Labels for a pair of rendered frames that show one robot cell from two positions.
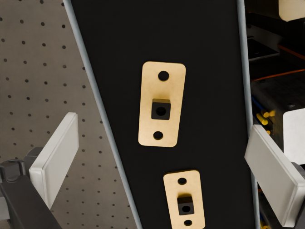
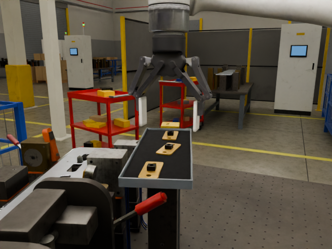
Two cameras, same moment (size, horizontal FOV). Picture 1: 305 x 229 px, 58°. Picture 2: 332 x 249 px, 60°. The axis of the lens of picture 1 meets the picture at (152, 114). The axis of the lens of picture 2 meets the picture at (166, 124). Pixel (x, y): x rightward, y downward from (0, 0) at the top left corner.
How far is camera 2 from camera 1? 57 cm
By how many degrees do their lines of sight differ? 52
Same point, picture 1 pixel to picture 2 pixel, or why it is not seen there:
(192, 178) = (165, 138)
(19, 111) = not seen: outside the picture
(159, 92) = (167, 149)
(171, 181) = (173, 138)
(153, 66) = (167, 153)
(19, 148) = not seen: outside the picture
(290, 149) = (123, 151)
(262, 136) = (141, 119)
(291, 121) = (119, 156)
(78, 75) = not seen: outside the picture
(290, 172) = (141, 102)
